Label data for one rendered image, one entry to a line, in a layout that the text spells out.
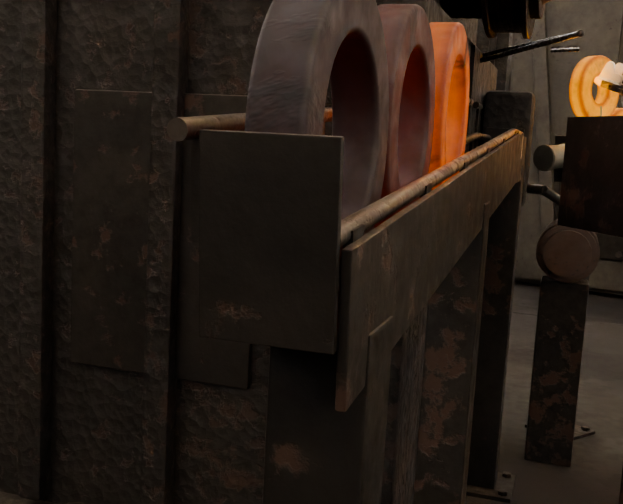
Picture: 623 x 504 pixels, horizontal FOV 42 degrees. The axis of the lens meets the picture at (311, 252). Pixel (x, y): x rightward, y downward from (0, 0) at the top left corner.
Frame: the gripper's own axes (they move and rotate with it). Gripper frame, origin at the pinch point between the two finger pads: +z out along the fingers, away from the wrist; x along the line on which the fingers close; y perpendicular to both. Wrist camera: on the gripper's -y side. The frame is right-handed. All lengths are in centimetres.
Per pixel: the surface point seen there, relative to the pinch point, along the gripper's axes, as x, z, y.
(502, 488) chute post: 43, -40, -76
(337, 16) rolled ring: 143, -82, 12
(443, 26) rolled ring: 112, -59, 10
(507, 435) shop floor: 16, -20, -83
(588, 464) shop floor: 14, -40, -77
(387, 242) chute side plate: 138, -86, 0
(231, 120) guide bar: 145, -78, 5
